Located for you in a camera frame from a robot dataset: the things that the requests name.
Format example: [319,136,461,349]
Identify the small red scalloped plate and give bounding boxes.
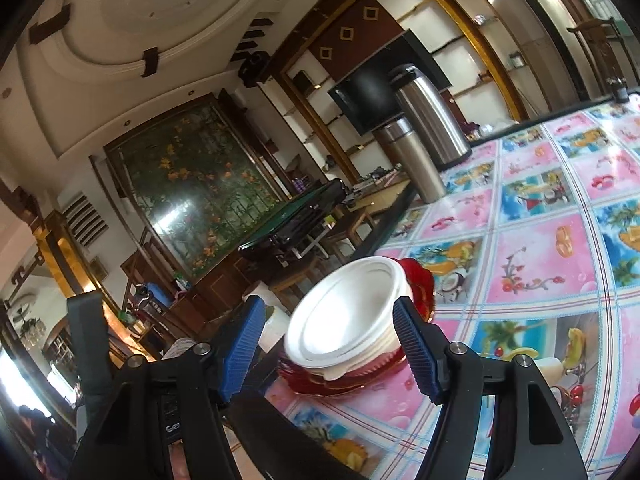
[305,347,405,382]

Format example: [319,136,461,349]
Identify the large red wedding plate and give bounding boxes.
[278,256,435,396]

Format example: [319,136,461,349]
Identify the cream ribbed plastic bowl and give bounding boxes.
[311,353,381,374]

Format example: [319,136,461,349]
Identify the mahjong table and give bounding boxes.
[238,179,347,261]

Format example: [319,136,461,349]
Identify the wooden stool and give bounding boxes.
[321,207,375,264]

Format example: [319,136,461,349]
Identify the low wooden tv cabinet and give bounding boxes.
[344,170,410,216]

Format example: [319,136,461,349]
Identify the large steel thermos jug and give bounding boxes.
[388,64,472,171]

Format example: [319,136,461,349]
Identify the slim steel thermos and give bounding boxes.
[373,117,446,204]

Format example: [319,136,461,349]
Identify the flat screen television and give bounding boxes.
[329,29,451,136]

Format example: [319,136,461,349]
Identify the small black jar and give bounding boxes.
[606,76,629,104]

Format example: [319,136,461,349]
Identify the wooden chair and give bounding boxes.
[566,18,639,93]

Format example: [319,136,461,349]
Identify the tall white air conditioner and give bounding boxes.
[525,0,599,101]

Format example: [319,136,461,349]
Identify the flower garden wall painting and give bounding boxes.
[104,96,282,281]

